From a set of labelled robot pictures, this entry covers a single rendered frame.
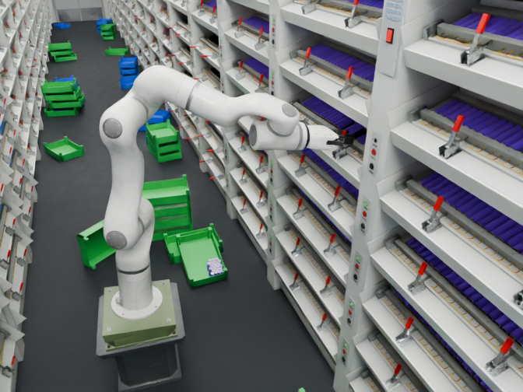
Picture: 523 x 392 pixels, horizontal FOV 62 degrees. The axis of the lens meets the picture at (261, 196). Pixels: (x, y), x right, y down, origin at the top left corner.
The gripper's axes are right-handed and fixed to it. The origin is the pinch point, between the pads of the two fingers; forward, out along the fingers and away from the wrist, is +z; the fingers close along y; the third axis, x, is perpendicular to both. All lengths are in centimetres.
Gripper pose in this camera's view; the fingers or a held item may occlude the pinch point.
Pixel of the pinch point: (345, 137)
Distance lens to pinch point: 141.3
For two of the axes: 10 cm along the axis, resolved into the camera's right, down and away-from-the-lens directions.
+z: 9.2, -0.4, 4.0
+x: 1.6, -8.8, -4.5
